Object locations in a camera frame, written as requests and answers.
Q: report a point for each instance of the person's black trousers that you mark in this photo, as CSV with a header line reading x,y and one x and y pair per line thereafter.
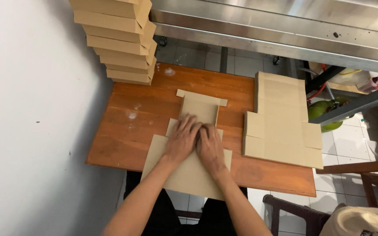
x,y
162,213

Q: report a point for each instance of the dark plastic chair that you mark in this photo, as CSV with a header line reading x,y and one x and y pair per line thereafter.
x,y
294,213

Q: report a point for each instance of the brown wooden table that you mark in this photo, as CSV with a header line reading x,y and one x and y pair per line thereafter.
x,y
133,131

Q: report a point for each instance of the person's left hand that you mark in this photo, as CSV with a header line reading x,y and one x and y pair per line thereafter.
x,y
182,137

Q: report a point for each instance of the cardboard box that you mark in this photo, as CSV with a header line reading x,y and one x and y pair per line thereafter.
x,y
192,164

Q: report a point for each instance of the wooden chair frame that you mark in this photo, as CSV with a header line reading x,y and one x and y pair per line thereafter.
x,y
369,180

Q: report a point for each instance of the stainless steel counter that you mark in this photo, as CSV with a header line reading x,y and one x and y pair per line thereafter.
x,y
274,29

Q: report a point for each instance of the green gas cylinder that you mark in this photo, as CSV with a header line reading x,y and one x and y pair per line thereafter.
x,y
323,111

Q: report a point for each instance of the person's right hand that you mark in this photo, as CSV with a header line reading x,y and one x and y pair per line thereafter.
x,y
210,147

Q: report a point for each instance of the stack of folded cardboard boxes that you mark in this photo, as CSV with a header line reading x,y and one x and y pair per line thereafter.
x,y
120,39

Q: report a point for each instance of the white plastic jug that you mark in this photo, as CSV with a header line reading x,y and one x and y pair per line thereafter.
x,y
356,77

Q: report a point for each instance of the beige cloth bag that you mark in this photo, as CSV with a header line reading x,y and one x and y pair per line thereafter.
x,y
363,221

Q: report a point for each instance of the person's right fingers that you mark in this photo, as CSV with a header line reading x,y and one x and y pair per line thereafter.
x,y
208,129

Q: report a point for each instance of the stack of flat cardboard blanks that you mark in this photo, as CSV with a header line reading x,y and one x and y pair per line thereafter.
x,y
279,124

